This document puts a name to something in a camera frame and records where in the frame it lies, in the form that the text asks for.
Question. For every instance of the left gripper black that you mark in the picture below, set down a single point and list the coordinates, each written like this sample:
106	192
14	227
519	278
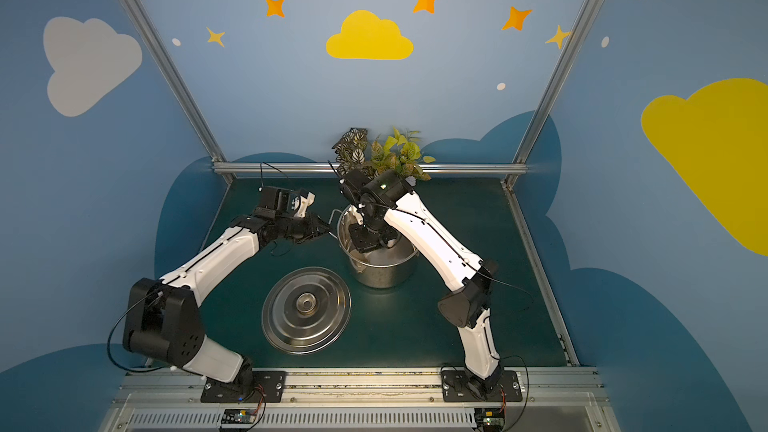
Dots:
303	226

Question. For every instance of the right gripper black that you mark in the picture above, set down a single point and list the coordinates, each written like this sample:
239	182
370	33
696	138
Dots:
369	237

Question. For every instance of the stainless steel pot lid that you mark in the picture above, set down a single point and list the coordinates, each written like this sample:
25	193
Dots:
306	311

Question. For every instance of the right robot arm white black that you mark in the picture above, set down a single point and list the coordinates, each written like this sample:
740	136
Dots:
388	209

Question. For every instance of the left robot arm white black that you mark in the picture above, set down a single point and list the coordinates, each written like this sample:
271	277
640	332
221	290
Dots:
163	320

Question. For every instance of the artificial plant in pot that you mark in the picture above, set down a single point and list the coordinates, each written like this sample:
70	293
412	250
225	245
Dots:
399	152

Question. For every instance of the left circuit board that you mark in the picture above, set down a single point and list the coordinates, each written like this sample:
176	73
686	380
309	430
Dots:
239	417

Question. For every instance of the circuit board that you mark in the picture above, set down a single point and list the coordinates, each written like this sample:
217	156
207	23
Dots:
239	417
489	420

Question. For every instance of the right circuit board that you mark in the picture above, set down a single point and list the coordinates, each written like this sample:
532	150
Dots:
489	420

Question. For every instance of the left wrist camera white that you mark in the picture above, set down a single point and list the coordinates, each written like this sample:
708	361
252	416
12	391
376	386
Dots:
277	202

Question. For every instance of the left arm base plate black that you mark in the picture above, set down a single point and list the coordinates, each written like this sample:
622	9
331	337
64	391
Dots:
266	385

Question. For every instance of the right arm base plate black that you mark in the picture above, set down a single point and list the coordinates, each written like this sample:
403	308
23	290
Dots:
455	387

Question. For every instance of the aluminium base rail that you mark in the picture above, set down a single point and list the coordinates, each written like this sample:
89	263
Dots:
365	399

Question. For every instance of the aluminium frame left post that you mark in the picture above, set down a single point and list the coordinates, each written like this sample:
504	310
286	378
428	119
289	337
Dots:
160	54

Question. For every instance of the aluminium frame post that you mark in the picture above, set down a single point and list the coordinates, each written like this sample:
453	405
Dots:
582	25
160	54

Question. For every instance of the aluminium frame right post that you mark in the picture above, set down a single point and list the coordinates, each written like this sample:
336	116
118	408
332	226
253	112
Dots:
582	25

